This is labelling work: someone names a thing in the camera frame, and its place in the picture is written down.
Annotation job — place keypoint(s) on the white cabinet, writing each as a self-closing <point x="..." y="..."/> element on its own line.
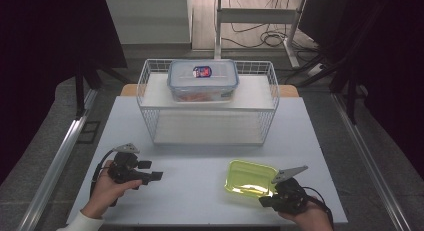
<point x="150" y="21"/>

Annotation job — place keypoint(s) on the black stand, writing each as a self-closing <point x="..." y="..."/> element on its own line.
<point x="350" y="91"/>
<point x="80" y="91"/>

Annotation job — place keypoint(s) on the wooden table board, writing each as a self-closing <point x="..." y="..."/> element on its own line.
<point x="128" y="90"/>

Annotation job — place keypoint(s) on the yellow-green plastic container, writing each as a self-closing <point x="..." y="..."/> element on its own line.
<point x="248" y="177"/>

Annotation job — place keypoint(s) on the white power strip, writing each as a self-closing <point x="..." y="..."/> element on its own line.
<point x="315" y="70"/>

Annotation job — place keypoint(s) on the aluminium rail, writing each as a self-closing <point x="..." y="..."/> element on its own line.
<point x="366" y="157"/>
<point x="56" y="161"/>

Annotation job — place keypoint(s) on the black square floor frame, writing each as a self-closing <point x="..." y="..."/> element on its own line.
<point x="80" y="132"/>

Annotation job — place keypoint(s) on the clear plastic food container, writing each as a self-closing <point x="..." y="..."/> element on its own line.
<point x="202" y="81"/>

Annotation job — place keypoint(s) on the white metal desk frame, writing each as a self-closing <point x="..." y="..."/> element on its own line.
<point x="256" y="16"/>

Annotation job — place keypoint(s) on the person's right hand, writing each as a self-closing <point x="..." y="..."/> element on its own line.
<point x="311" y="219"/>

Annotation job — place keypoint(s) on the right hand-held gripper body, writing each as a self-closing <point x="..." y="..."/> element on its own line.
<point x="291" y="197"/>

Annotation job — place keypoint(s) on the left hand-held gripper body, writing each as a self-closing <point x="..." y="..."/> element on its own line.
<point x="125" y="167"/>

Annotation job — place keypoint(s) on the person's left hand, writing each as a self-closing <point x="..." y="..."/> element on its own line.
<point x="103" y="191"/>

